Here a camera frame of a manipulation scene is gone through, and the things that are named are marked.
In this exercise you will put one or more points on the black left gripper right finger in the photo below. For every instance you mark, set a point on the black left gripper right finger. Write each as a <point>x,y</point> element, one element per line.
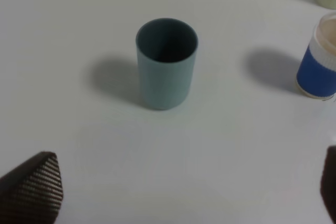
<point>328,182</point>

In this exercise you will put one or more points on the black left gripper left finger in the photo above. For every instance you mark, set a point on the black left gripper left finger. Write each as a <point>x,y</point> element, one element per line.
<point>32,192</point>

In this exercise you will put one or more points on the teal plastic cup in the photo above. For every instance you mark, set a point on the teal plastic cup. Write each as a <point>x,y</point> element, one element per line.
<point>166,52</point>

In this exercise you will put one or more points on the clear cup with blue sleeve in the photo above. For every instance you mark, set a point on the clear cup with blue sleeve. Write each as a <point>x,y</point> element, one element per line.
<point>316,75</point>

